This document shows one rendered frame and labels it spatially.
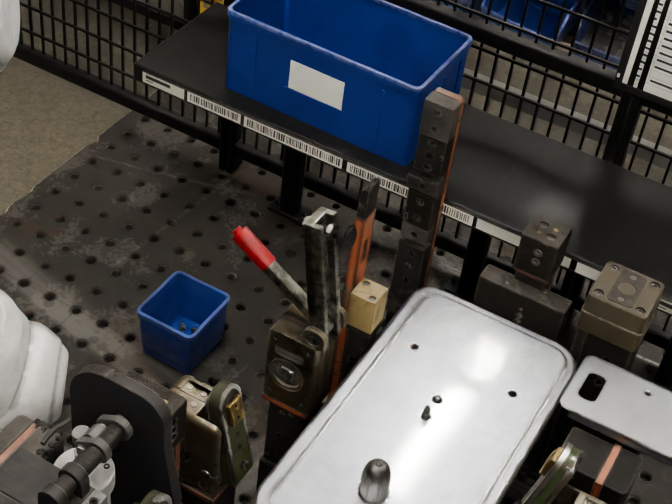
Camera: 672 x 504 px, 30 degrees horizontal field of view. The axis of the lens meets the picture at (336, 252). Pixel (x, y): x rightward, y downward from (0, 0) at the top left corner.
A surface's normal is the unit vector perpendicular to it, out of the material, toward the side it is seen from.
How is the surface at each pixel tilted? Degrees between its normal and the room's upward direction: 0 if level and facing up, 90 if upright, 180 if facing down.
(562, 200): 0
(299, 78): 90
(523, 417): 0
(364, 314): 90
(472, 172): 0
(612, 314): 88
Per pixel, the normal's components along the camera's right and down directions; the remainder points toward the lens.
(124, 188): 0.11, -0.73
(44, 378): 0.73, 0.00
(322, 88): -0.51, 0.54
